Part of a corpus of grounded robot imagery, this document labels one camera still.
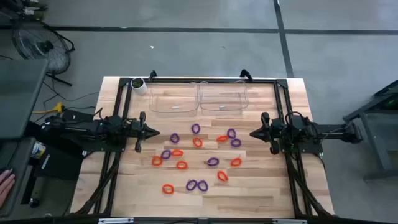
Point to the black case with white print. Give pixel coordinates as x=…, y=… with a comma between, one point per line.
x=59, y=165

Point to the dark grey metal table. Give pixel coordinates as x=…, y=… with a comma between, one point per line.
x=377, y=140

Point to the yellow power plug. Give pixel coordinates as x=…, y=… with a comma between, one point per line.
x=58, y=107

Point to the black aluminium table frame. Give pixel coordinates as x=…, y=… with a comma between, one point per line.
x=282, y=83

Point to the white yellow blue container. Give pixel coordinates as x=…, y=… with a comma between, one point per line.
x=38, y=151

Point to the black curved clamp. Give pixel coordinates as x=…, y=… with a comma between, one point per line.
x=152, y=74
x=246, y=74

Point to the silver metal bracket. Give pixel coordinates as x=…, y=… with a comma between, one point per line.
x=115, y=220
x=289, y=221

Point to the grey desk top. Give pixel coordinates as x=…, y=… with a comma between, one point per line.
x=18, y=93

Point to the black control box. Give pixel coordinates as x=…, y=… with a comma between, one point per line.
x=76, y=115

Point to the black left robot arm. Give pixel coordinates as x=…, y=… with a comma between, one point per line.
x=81, y=129

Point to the white cup with plant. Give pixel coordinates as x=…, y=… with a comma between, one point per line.
x=140, y=89

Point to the dark grey desk panel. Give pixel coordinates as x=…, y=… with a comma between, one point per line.
x=18, y=155

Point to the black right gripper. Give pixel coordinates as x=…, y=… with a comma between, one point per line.
x=275, y=132

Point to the black floor fan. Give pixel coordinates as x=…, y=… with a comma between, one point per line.
x=46, y=46

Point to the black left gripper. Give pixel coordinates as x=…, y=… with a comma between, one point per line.
x=136, y=130

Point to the person's hand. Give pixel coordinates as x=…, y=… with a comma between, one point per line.
x=6, y=186

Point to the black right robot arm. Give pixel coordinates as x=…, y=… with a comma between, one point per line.
x=332, y=132

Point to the clear plastic bin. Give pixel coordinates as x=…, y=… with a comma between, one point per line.
x=222, y=95
x=174, y=96

